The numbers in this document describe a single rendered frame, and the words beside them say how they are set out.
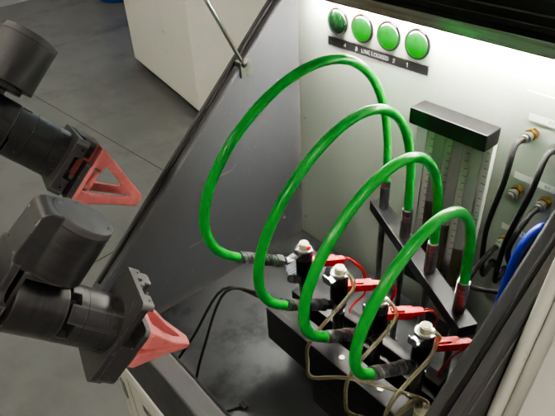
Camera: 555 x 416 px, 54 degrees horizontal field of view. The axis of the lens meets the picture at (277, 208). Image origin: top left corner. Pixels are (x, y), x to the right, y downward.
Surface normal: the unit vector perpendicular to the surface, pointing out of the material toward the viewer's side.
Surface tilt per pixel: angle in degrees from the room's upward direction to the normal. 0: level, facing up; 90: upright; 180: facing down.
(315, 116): 90
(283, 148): 90
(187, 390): 0
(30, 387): 0
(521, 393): 76
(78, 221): 44
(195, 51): 90
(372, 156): 90
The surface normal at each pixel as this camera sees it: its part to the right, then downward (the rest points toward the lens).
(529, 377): -0.74, 0.21
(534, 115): -0.75, 0.41
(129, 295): -0.68, -0.35
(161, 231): 0.65, 0.42
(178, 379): -0.04, -0.81
